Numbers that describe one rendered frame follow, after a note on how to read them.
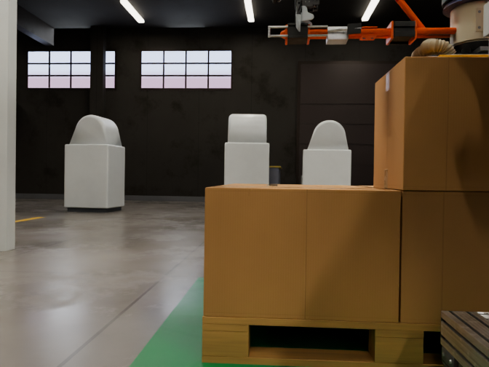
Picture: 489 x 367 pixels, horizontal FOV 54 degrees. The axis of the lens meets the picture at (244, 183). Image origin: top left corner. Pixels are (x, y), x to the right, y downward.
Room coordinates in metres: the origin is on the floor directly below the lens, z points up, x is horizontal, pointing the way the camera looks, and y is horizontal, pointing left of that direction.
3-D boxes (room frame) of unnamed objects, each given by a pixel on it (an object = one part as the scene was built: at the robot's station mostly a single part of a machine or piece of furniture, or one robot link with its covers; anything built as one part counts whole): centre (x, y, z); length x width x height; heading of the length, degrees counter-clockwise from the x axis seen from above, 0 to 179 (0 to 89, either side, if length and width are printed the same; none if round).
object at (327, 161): (7.42, -1.25, 0.72); 0.74 x 0.68 x 1.45; 85
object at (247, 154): (8.08, -0.04, 0.81); 0.83 x 0.76 x 1.63; 176
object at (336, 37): (1.66, -0.31, 1.07); 0.07 x 0.07 x 0.04; 86
